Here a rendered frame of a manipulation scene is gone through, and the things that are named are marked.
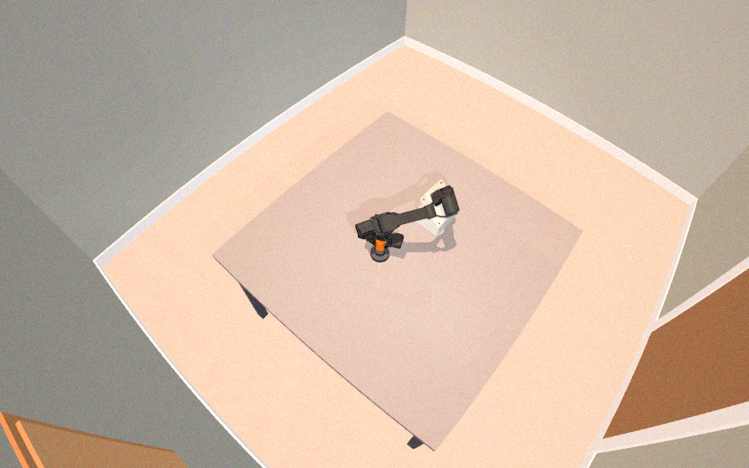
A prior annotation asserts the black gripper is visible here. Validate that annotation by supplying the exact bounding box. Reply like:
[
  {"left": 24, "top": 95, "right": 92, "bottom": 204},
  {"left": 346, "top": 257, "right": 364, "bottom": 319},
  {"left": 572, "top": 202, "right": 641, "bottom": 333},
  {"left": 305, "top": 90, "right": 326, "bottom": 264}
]
[{"left": 358, "top": 233, "right": 404, "bottom": 249}]

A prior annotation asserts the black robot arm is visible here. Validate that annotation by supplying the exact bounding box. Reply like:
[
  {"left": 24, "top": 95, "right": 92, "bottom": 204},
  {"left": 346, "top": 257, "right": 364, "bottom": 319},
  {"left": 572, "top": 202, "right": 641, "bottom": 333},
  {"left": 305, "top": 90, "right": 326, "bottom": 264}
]
[{"left": 355, "top": 186, "right": 460, "bottom": 238}]

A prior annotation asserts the dark grey round pedestal with shaft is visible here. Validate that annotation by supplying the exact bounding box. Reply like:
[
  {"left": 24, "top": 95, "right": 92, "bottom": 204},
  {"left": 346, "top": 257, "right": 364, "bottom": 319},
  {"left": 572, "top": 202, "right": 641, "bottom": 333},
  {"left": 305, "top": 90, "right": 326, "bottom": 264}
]
[{"left": 370, "top": 246, "right": 390, "bottom": 262}]

